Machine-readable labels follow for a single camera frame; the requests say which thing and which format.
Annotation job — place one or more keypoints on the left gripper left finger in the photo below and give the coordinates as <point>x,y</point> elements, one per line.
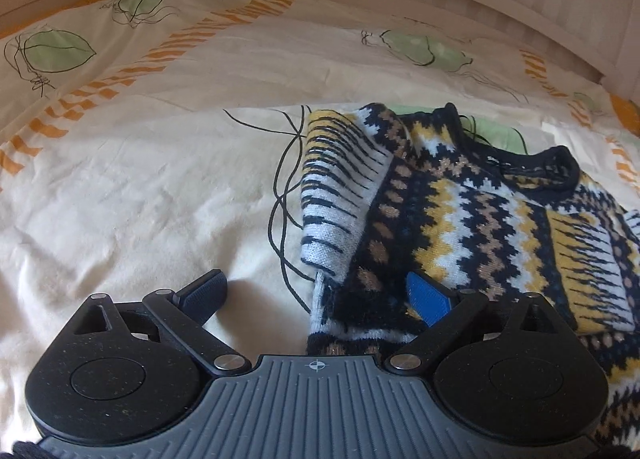
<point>182,315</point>

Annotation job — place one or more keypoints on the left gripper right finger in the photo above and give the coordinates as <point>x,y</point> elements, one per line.
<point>448,314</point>

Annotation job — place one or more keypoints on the navy yellow patterned knit sweater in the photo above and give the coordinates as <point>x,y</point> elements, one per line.
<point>387,195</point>

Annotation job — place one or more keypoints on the white leaf-print duvet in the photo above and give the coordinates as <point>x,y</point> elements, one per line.
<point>145,142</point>

